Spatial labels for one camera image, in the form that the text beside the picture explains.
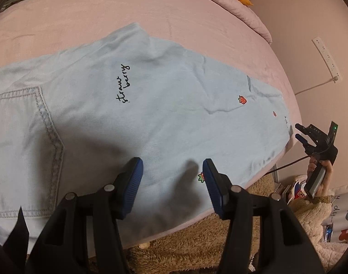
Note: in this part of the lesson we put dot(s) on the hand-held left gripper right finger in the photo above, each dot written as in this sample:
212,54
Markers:
210,177

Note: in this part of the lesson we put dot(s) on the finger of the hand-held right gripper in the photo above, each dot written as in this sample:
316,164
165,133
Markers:
302,128
301,139

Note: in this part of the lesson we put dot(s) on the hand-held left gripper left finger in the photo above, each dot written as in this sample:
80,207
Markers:
134,175

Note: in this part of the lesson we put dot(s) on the light blue strawberry print pants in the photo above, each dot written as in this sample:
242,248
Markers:
151,114

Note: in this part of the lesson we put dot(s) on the person's right hand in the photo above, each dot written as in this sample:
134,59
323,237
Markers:
329,177

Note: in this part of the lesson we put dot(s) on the small colourful packet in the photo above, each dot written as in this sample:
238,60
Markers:
298,189

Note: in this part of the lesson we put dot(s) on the brown fluffy rug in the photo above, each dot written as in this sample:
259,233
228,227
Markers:
191,245

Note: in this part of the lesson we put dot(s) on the flower print cushion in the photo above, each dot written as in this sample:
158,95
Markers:
344,219

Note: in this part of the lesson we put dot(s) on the white power strip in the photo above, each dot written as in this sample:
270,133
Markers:
327,58

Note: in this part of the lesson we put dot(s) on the pink duvet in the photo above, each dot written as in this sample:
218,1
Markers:
242,8

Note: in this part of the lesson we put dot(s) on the pink bed sheet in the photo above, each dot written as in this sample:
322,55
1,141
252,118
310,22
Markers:
111,8

